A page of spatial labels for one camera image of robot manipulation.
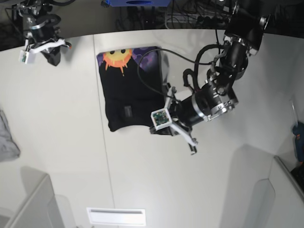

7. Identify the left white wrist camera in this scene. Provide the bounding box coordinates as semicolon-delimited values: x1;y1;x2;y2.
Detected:
151;108;172;131

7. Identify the white tray front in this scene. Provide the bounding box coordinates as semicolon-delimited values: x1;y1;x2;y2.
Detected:
86;208;146;226

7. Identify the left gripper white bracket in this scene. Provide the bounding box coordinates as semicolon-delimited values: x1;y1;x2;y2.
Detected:
163;83;209;155

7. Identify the blue glue gun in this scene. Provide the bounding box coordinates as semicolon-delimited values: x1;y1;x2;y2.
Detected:
290;99;304;164

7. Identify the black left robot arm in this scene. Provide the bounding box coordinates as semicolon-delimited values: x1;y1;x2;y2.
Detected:
150;0;276;154

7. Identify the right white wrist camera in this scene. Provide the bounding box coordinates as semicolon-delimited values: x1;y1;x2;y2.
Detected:
19;50;36;64

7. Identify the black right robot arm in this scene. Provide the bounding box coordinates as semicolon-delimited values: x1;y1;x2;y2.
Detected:
0;0;74;67

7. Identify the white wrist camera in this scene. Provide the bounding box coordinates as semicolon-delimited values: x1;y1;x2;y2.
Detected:
151;108;172;131
19;50;36;64

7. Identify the black T-shirt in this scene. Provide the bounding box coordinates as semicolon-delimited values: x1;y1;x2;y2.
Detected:
96;46;165;132

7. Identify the grey cloth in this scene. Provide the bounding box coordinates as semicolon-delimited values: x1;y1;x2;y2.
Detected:
0;110;20;162

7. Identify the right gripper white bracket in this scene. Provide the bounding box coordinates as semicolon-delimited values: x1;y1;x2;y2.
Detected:
25;20;72;67

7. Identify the blue box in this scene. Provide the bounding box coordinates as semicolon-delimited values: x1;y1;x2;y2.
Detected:
104;0;171;7

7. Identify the black keyboard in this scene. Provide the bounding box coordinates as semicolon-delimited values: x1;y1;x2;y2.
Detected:
291;164;304;190

